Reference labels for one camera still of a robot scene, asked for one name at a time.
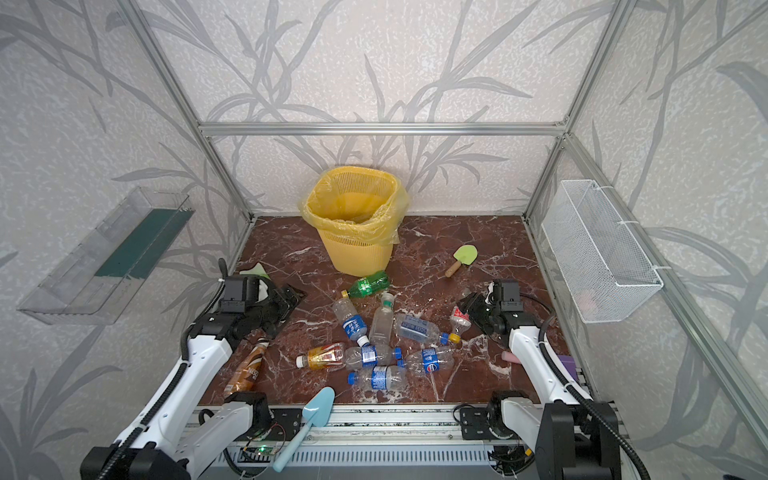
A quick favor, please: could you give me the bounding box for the soda water bottle blue label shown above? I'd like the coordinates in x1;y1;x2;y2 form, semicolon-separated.
393;313;450;346

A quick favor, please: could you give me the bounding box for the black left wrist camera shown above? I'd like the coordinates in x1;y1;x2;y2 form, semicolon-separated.
217;258;261;314

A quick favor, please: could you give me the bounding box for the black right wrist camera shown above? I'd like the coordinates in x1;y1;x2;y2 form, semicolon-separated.
491;279;524;313

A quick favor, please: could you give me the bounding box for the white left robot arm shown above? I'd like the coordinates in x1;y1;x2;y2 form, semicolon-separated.
80;275;306;479

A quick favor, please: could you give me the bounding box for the clear bottle red label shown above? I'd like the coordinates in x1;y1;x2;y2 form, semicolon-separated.
449;306;472;345

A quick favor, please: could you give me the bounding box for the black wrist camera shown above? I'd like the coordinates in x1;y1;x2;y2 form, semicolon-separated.
217;258;261;314
491;279;524;313

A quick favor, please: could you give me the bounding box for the clear bottle blue cap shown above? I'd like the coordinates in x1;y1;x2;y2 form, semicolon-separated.
344;344;403;371

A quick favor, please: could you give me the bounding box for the yellow tea bottle red label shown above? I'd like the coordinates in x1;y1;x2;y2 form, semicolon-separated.
295;342;345;370

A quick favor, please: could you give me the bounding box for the green plastic soda bottle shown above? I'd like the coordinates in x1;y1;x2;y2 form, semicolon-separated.
342;271;391;298

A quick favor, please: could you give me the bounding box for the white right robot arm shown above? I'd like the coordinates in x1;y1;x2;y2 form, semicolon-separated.
453;284;651;479

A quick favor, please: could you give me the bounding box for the clear bottle blue label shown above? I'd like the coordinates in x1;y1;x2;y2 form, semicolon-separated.
347;365;408;392
332;297;370;347

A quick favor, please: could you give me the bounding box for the clear acrylic wall shelf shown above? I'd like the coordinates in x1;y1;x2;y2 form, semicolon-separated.
17;187;195;326

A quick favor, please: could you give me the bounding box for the yellow plastic bin liner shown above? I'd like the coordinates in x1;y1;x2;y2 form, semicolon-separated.
298;166;410;245

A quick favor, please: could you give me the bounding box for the light blue plastic trowel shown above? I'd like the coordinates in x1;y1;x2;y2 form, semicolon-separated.
272;387;336;472

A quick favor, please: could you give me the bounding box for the crushed bottle blue label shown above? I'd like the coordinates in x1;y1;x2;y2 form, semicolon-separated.
405;346;454;376

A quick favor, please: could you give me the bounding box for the aluminium frame rail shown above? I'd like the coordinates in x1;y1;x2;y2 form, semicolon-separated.
198;122;565;137

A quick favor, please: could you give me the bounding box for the clear bottle green label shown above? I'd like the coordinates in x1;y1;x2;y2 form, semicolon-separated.
369;291;395;345

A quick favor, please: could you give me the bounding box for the clear bottle blue label front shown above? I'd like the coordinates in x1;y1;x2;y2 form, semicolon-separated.
347;365;408;392

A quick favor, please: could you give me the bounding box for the yellow ribbed waste bin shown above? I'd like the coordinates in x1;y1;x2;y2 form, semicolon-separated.
300;166;409;277

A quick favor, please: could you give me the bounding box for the green trowel wooden handle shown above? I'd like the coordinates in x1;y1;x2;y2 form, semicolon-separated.
444;244;478;278

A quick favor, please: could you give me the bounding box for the purple pink plastic trowel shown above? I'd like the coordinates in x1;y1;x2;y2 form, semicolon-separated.
501;351;579;381

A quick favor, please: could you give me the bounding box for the brown coffee bottle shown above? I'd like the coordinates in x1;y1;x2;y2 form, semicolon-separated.
223;337;270;399

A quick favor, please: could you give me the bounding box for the white wire mesh basket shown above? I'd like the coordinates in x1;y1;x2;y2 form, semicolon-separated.
542;179;664;324

